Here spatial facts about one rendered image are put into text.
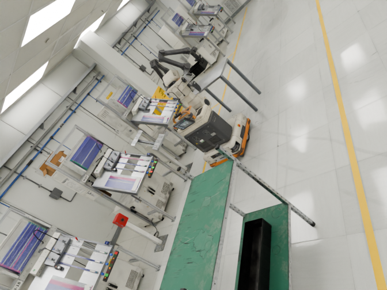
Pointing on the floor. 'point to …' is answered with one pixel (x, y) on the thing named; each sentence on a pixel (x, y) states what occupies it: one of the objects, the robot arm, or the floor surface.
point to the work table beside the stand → (216, 73)
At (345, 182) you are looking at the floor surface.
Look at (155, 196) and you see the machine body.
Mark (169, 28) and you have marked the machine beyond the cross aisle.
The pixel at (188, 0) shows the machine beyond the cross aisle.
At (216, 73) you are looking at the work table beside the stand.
